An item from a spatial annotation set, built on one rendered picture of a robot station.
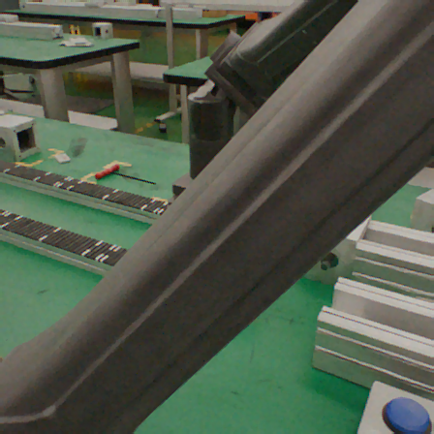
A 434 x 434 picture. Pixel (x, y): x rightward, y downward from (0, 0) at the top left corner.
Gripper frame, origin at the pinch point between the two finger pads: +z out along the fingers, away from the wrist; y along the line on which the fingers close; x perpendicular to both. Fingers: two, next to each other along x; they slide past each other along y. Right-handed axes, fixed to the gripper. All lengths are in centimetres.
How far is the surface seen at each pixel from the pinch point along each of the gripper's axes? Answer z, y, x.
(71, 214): 12.8, 13.3, 40.7
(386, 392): 6.9, -10.9, -27.1
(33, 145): 11, 37, 76
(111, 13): 8, 352, 297
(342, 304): 6.9, 1.9, -19.2
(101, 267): 11.7, -1.0, 20.7
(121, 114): 59, 213, 185
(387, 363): 7.8, -5.5, -26.5
